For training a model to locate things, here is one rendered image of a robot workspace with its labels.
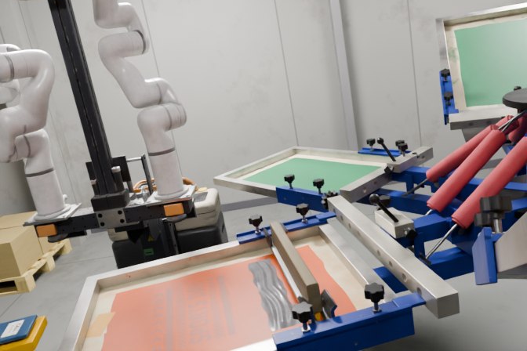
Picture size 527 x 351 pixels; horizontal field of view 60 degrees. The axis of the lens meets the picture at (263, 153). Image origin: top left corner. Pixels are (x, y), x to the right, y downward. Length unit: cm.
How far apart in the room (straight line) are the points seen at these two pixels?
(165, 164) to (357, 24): 318
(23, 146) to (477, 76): 195
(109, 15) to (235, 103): 287
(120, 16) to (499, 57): 174
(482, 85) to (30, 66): 187
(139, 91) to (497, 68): 165
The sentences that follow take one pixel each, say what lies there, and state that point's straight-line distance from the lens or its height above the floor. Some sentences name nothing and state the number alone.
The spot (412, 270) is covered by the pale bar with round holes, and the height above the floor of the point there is 104.
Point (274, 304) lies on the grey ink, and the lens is 121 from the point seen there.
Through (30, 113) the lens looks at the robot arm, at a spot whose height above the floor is 151.
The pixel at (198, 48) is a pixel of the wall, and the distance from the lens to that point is 443.
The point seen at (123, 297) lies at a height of 96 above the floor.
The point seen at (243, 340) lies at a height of 96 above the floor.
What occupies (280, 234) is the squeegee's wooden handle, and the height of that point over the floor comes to 106.
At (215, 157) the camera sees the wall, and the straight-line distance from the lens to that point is 456.
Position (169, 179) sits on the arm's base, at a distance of 160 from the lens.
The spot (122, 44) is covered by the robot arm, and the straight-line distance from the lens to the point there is 166.
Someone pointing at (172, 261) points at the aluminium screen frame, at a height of 99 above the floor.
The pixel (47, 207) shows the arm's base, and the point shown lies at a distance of 177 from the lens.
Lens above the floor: 160
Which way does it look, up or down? 14 degrees down
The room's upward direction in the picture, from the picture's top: 10 degrees counter-clockwise
